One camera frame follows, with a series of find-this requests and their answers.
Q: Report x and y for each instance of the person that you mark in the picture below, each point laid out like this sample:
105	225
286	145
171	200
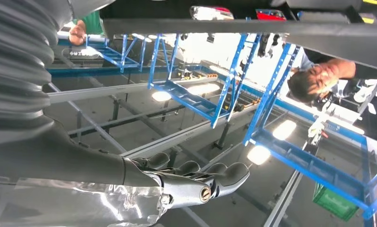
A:
304	84
94	23

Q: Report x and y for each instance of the grey overhead rail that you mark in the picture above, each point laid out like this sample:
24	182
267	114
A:
175	136
97	91

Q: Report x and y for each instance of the blue overhead rail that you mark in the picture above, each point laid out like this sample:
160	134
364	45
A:
81	71

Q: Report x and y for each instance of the blue metal shelf rack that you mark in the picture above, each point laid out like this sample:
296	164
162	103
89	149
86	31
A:
301	159
113	56
188	97

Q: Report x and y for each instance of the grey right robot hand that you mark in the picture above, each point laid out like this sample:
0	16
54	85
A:
66	175

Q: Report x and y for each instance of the ceiling light panel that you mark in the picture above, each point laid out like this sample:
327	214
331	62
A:
258	155

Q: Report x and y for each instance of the green plastic crate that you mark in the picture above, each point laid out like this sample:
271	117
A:
332	202

